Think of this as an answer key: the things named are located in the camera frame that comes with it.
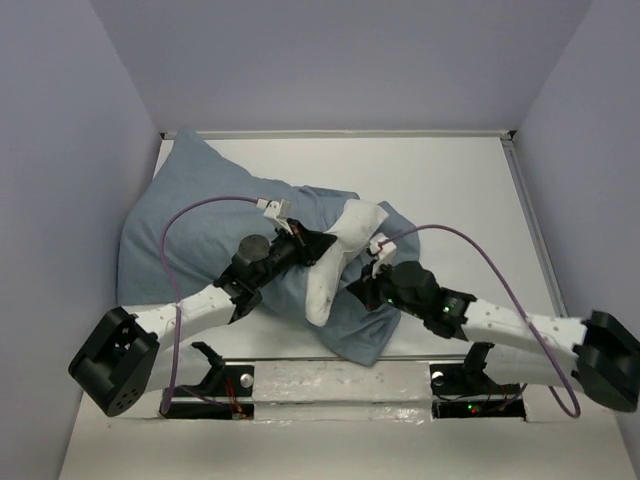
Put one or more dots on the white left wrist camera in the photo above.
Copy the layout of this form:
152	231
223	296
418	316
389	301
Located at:
276	212

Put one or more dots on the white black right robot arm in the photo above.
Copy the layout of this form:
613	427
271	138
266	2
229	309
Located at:
595	355

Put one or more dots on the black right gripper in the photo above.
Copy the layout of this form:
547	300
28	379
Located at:
365	287

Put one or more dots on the aluminium table rail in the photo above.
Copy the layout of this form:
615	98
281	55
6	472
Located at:
542	253
326	134
455	357

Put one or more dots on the aluminium front table rail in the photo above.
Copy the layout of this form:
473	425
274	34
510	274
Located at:
455	357

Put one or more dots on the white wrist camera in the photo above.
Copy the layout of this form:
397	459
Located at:
276	212
382	251

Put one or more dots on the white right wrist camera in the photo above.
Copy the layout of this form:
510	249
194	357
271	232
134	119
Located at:
382	251

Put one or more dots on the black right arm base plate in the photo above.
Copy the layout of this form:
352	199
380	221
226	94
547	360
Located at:
463	390

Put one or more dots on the aluminium right table rail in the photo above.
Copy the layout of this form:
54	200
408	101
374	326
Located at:
542	253

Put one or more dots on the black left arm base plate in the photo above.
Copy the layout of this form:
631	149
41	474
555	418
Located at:
225	391

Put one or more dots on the blue-grey fabric pillowcase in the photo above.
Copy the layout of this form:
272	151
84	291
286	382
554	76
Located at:
187	225

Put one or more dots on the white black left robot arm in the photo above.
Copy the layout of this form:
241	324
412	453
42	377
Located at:
128	354

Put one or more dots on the white pillow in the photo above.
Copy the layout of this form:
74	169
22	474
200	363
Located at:
353	230

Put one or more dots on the aluminium back table rail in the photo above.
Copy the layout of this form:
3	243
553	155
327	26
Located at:
326	134

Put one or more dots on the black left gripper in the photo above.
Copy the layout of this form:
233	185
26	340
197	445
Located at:
313	245

